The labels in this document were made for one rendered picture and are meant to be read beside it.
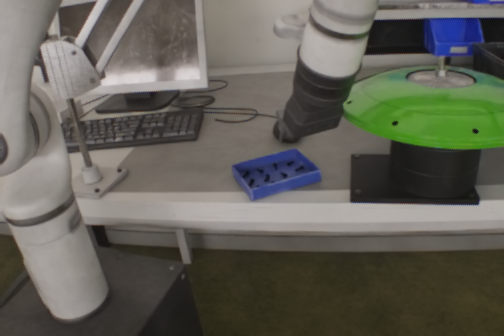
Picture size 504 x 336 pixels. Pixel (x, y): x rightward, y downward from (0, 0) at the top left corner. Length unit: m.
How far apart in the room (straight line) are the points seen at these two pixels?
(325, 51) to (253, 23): 1.09
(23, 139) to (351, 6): 0.36
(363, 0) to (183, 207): 0.44
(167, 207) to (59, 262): 0.23
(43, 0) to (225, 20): 1.17
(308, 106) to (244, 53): 1.06
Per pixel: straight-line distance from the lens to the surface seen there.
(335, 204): 0.63
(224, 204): 0.65
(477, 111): 0.55
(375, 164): 0.72
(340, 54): 0.44
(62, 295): 0.58
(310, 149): 0.80
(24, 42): 0.42
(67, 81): 0.71
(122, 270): 0.67
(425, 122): 0.52
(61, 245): 0.53
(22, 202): 0.51
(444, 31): 1.55
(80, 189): 0.78
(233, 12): 1.53
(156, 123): 0.97
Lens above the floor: 1.26
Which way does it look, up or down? 25 degrees down
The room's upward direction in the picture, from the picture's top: 6 degrees counter-clockwise
